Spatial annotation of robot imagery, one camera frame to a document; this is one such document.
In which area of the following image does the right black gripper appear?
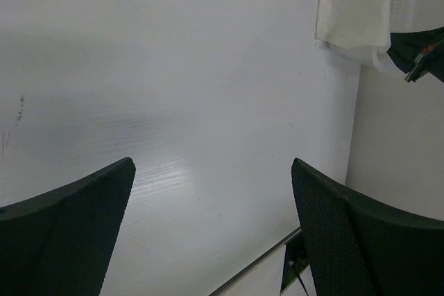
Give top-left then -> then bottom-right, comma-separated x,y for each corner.
387,27 -> 444,82

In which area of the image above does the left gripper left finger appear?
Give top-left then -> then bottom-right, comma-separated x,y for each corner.
1,157 -> 135,295

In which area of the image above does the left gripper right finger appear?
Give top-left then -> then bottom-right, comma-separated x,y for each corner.
291,159 -> 443,295

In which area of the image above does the white cloth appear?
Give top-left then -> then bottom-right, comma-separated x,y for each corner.
316,0 -> 391,60

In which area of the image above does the aluminium table edge rail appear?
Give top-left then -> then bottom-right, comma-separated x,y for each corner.
209,227 -> 301,296

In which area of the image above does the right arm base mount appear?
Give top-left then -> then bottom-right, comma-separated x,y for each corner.
280,234 -> 316,295

